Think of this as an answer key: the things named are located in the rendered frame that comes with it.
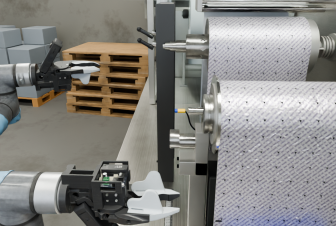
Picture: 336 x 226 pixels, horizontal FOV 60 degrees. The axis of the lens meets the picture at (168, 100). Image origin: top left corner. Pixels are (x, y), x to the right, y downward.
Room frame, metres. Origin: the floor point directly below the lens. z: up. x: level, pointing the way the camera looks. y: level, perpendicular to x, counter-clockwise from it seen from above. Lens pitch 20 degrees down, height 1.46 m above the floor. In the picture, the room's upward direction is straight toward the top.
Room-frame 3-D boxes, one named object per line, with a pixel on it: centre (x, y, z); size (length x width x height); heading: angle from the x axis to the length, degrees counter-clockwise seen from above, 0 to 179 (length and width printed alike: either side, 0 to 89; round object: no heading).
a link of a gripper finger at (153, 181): (0.47, 0.02, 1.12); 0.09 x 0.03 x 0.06; 97
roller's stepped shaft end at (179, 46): (0.76, -0.02, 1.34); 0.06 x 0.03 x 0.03; 88
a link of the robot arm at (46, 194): (0.46, 0.21, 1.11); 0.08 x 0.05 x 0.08; 178
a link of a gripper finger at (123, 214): (0.42, 0.07, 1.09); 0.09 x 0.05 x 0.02; 79
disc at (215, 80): (0.51, -0.09, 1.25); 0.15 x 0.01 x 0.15; 178
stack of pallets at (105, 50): (3.80, 0.69, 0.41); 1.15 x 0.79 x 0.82; 78
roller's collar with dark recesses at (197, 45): (0.76, -0.08, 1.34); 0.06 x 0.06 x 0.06; 88
